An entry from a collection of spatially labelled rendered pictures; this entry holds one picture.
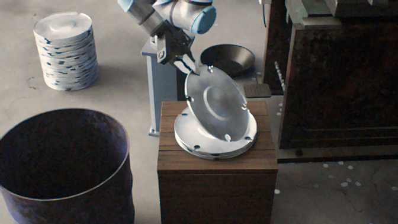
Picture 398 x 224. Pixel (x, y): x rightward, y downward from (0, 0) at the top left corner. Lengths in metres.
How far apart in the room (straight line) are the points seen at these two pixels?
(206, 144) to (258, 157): 0.18
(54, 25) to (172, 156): 1.19
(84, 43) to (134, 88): 0.34
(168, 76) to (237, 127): 0.50
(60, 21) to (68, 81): 0.31
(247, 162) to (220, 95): 0.25
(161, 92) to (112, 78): 0.62
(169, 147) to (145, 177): 0.42
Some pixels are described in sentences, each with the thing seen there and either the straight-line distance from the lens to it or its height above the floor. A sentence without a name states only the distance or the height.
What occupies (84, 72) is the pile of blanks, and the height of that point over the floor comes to 0.09.
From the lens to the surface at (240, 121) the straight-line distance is 1.73.
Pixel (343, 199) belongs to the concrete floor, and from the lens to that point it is 2.10.
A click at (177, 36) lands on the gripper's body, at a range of 1.66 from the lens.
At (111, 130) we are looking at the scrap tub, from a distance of 1.70.
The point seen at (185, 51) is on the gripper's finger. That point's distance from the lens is 1.64.
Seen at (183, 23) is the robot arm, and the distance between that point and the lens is 1.92.
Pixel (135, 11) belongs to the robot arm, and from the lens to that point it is 1.63.
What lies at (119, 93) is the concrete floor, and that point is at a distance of 2.60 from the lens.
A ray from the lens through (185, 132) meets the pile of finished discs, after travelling 1.73.
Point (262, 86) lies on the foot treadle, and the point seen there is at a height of 0.16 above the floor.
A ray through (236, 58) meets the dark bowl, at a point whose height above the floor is 0.01.
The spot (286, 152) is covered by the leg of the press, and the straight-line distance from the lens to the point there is 2.20.
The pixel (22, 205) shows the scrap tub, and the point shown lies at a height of 0.44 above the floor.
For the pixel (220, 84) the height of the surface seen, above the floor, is 0.51.
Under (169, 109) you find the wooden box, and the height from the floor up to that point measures 0.35.
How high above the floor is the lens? 1.50
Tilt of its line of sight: 38 degrees down
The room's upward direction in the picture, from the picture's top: straight up
